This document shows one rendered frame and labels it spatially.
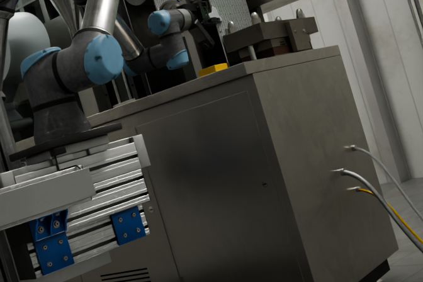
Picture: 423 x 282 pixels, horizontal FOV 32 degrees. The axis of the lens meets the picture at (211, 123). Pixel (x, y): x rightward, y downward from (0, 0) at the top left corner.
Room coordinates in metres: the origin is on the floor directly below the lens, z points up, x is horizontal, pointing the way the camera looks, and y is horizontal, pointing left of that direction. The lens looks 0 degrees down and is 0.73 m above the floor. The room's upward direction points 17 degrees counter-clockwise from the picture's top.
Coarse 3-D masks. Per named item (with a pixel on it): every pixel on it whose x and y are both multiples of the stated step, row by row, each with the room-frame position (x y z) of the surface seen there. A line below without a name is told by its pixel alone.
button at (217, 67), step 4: (220, 64) 2.40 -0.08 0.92; (224, 64) 2.42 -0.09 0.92; (208, 68) 2.39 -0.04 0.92; (212, 68) 2.38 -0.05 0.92; (216, 68) 2.38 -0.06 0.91; (220, 68) 2.39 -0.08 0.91; (224, 68) 2.41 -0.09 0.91; (200, 72) 2.41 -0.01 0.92; (204, 72) 2.40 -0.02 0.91; (208, 72) 2.39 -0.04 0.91; (200, 76) 2.41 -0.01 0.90
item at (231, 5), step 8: (208, 0) 2.67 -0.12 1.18; (216, 0) 2.70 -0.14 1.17; (224, 0) 2.74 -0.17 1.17; (232, 0) 2.79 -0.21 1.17; (240, 0) 2.83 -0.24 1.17; (216, 8) 2.69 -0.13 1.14; (224, 8) 2.73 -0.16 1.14; (232, 8) 2.77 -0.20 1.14; (240, 8) 2.82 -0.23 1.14; (224, 16) 2.72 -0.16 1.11; (232, 16) 2.76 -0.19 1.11; (240, 16) 2.81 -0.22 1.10; (248, 16) 2.85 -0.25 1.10; (216, 24) 2.67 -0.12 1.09; (224, 24) 2.71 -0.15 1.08; (240, 24) 2.79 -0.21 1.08; (248, 24) 2.83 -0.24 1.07; (224, 32) 2.70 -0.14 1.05
